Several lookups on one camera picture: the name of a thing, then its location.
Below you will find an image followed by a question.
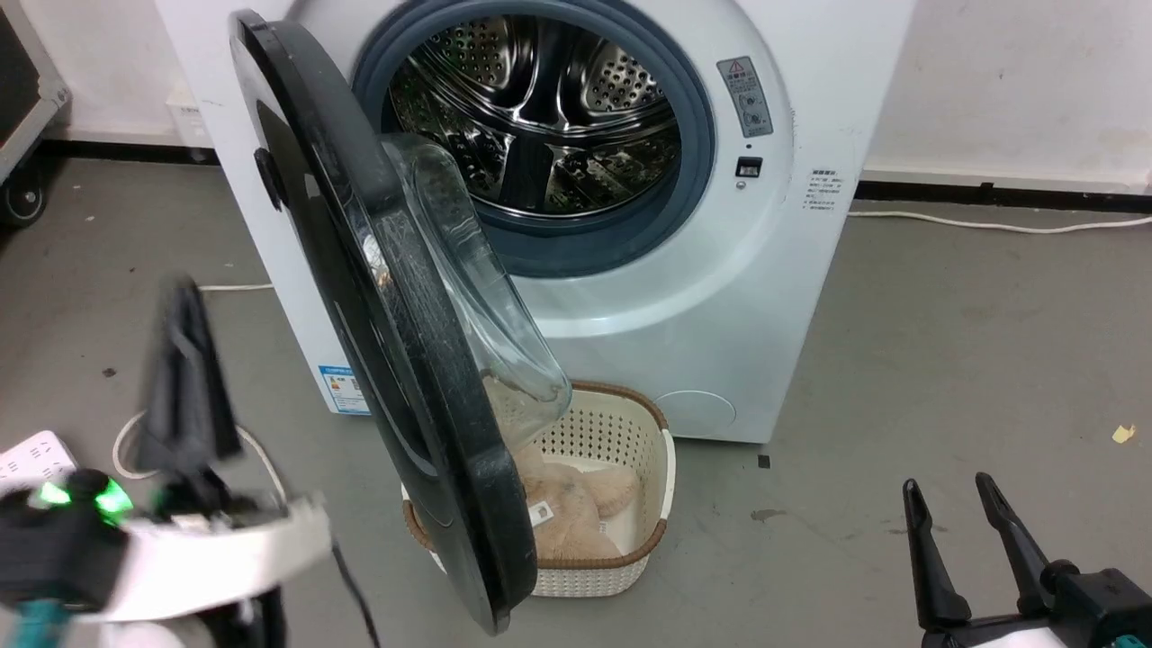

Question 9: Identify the white floor cable coiled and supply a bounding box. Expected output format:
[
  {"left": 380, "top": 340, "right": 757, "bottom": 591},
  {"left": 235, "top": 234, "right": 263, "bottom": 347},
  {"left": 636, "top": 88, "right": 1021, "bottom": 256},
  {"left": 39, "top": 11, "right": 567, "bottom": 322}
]
[{"left": 112, "top": 409, "right": 291, "bottom": 507}]

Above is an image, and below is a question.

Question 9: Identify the blue white energy label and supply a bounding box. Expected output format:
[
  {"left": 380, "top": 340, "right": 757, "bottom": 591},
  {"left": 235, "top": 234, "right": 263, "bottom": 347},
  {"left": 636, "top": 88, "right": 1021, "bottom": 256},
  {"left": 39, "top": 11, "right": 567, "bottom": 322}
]
[{"left": 316, "top": 364, "right": 371, "bottom": 416}]

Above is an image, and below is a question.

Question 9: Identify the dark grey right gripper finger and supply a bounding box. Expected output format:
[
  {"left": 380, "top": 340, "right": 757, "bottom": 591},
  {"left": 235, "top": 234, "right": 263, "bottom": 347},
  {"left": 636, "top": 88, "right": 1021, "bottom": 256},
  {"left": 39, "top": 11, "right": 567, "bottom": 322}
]
[
  {"left": 903, "top": 479, "right": 974, "bottom": 633},
  {"left": 975, "top": 472, "right": 1056, "bottom": 618}
]

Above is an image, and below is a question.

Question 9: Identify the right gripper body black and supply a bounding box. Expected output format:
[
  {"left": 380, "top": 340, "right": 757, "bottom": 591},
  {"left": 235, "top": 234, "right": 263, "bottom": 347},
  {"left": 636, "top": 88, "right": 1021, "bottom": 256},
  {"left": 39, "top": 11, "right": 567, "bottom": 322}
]
[{"left": 920, "top": 560, "right": 1152, "bottom": 648}]

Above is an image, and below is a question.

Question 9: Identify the black round glass washer door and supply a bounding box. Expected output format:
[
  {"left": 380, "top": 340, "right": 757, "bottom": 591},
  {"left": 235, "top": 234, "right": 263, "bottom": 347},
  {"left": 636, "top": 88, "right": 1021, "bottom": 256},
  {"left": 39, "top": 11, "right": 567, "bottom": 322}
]
[{"left": 228, "top": 9, "right": 573, "bottom": 636}]

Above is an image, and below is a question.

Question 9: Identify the grey warning sticker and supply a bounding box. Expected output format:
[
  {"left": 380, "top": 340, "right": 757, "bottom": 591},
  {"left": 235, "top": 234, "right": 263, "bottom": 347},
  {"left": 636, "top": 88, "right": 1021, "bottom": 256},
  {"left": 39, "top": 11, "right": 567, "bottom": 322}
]
[{"left": 716, "top": 56, "right": 776, "bottom": 140}]

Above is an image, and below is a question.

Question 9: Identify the small printed text label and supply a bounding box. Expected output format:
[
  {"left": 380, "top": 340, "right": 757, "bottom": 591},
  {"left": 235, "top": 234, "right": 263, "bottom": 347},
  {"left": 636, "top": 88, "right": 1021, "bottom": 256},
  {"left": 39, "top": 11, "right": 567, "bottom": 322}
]
[{"left": 803, "top": 166, "right": 841, "bottom": 213}]

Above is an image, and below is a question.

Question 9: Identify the white perforated basket brown rim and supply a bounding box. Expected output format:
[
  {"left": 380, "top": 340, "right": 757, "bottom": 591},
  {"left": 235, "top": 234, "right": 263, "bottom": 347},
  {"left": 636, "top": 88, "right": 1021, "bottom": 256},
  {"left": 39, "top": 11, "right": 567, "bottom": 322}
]
[{"left": 401, "top": 381, "right": 677, "bottom": 599}]

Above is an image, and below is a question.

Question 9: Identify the grey rubber door gasket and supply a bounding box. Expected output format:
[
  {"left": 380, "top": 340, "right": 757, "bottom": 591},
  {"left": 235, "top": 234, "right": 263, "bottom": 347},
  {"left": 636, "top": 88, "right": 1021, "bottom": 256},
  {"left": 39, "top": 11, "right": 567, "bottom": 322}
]
[{"left": 350, "top": 0, "right": 717, "bottom": 279}]

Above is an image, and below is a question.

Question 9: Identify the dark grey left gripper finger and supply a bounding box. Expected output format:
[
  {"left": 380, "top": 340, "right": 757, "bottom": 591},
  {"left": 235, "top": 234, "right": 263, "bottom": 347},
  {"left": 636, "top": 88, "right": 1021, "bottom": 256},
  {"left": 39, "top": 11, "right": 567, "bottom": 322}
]
[{"left": 135, "top": 274, "right": 245, "bottom": 491}]

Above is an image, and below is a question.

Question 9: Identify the white floor cable long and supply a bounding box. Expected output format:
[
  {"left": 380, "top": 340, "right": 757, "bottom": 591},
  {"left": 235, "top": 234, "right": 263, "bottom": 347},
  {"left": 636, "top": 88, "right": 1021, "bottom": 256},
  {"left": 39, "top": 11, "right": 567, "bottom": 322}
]
[{"left": 846, "top": 209, "right": 1152, "bottom": 236}]

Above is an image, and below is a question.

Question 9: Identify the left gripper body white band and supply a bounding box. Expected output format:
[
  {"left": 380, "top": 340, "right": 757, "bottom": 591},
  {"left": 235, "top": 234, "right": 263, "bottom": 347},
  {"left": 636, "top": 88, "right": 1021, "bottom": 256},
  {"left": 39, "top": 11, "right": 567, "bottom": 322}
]
[{"left": 0, "top": 470, "right": 335, "bottom": 624}]

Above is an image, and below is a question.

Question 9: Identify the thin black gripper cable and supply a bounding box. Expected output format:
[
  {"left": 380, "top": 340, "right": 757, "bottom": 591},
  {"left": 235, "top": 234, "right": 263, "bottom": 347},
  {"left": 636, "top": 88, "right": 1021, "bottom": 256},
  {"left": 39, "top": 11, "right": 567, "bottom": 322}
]
[{"left": 330, "top": 543, "right": 382, "bottom": 648}]

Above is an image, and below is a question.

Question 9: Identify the peach knitted garment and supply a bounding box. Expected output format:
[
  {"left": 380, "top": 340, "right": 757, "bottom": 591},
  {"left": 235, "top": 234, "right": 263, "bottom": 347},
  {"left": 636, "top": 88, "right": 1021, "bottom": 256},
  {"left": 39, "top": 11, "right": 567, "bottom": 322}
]
[{"left": 511, "top": 448, "right": 643, "bottom": 564}]

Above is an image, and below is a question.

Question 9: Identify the white front-load washing machine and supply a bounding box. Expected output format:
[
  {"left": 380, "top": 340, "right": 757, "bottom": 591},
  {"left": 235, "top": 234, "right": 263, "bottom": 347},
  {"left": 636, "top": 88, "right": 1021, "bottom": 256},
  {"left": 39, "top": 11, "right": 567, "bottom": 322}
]
[{"left": 153, "top": 0, "right": 917, "bottom": 444}]

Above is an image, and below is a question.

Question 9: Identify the round white filter cover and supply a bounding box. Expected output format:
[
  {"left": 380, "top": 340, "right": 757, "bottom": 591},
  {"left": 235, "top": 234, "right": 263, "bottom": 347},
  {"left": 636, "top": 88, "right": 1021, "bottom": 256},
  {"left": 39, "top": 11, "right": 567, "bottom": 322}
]
[{"left": 654, "top": 389, "right": 737, "bottom": 441}]

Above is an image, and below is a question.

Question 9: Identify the stainless steel washer drum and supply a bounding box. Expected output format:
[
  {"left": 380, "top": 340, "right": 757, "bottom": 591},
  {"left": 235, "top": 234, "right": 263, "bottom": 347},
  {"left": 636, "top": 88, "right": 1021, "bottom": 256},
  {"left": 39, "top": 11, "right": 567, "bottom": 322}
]
[{"left": 387, "top": 13, "right": 682, "bottom": 218}]

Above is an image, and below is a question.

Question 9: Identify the white power strip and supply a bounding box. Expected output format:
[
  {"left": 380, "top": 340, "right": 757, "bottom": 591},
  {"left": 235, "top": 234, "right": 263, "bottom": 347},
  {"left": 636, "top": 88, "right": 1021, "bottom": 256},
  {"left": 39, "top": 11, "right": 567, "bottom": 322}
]
[{"left": 0, "top": 430, "right": 78, "bottom": 497}]

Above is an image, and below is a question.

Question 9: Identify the black wheeled equipment case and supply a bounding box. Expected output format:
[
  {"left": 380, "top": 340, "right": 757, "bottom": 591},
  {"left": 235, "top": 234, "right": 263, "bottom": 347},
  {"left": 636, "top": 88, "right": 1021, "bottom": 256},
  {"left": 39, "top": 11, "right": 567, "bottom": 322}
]
[{"left": 0, "top": 0, "right": 73, "bottom": 227}]

